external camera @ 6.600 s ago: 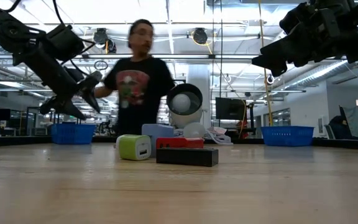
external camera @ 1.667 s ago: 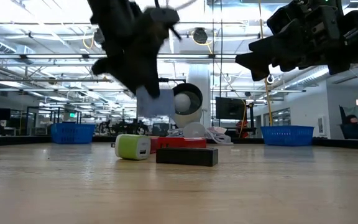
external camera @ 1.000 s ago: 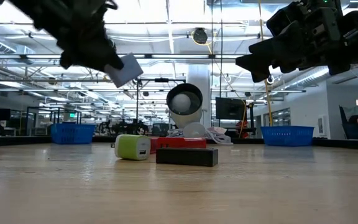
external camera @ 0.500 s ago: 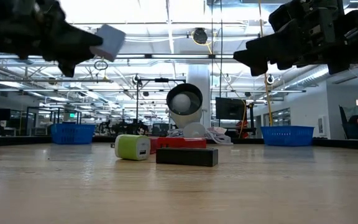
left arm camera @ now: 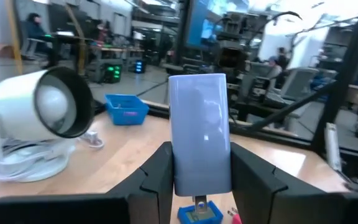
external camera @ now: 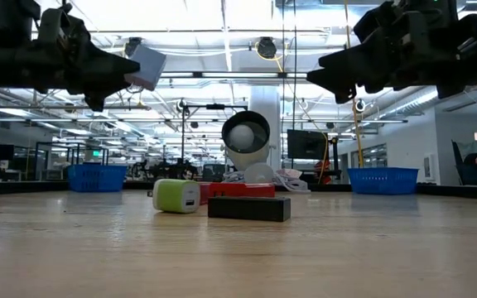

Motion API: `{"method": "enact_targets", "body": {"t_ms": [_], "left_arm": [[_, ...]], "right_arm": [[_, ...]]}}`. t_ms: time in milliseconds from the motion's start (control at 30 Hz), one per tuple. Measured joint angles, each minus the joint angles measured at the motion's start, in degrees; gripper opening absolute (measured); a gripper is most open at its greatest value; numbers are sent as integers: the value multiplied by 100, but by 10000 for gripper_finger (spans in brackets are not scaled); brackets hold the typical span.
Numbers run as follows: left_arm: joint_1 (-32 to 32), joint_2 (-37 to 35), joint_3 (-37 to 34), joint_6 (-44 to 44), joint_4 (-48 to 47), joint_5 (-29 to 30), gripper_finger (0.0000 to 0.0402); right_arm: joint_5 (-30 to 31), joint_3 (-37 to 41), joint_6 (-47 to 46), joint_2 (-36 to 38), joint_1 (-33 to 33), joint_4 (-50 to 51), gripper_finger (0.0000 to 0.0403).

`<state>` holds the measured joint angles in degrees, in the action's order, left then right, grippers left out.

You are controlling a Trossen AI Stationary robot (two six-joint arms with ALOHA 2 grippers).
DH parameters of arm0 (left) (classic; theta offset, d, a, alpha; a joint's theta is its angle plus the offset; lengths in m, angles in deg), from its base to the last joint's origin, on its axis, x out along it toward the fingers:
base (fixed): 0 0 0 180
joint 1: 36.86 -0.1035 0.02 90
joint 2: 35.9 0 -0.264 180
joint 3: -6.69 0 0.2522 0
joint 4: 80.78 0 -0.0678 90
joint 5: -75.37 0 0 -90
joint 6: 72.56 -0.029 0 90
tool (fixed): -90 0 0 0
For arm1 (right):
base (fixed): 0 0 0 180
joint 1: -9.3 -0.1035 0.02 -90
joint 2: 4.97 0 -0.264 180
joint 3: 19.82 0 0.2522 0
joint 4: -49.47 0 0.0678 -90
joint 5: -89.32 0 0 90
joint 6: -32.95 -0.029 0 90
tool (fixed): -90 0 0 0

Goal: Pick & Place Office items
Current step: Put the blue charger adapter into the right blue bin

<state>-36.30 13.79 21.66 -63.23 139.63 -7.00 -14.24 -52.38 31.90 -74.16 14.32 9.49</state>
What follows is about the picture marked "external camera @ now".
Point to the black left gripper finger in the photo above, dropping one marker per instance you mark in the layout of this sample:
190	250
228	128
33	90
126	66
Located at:
94	101
106	68

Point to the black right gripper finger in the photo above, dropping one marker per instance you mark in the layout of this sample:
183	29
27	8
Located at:
375	54
354	79

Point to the lavender rectangular box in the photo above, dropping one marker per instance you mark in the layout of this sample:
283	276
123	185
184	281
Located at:
151	66

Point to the red rectangular box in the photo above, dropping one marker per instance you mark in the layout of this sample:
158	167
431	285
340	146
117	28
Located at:
204	193
242	190

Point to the black rectangular box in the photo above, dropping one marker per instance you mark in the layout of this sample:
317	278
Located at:
249	209

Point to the blue plastic basket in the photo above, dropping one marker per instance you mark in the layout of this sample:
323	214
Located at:
97	178
383	181

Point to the dark black monitor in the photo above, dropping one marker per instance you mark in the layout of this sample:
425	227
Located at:
306	144

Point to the red object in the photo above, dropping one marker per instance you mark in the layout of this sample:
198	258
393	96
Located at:
322	170

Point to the black background robot rig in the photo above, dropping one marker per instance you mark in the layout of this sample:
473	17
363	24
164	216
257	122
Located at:
164	170

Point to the green and white USB charger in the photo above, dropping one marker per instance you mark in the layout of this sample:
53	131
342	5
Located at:
172	194

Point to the white spot lamp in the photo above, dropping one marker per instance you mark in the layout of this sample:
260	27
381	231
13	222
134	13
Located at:
238	161

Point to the white framed wall picture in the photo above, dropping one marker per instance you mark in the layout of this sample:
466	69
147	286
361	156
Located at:
429	167

